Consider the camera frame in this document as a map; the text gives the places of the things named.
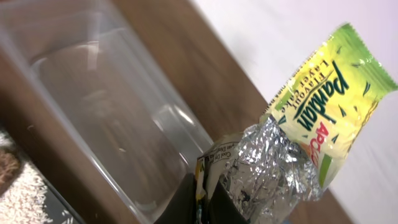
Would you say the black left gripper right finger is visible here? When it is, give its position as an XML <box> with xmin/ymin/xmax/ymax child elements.
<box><xmin>206</xmin><ymin>182</ymin><xmax>247</xmax><ymax>224</ymax></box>

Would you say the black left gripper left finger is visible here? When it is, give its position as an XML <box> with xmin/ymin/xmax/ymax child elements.
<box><xmin>154</xmin><ymin>173</ymin><xmax>197</xmax><ymax>224</ymax></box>

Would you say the green snack wrapper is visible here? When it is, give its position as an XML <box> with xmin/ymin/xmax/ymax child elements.
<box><xmin>195</xmin><ymin>23</ymin><xmax>397</xmax><ymax>223</ymax></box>

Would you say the white rice pile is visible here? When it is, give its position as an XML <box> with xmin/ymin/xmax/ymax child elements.
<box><xmin>1</xmin><ymin>133</ymin><xmax>53</xmax><ymax>224</ymax></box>

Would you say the brown food scrap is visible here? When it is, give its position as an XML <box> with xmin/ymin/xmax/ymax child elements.
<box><xmin>0</xmin><ymin>149</ymin><xmax>21</xmax><ymax>195</ymax></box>

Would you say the black waste tray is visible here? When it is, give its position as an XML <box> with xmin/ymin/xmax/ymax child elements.
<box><xmin>1</xmin><ymin>128</ymin><xmax>85</xmax><ymax>224</ymax></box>

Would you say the clear plastic bin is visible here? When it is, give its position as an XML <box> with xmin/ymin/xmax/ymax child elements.
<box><xmin>1</xmin><ymin>0</ymin><xmax>212</xmax><ymax>223</ymax></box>

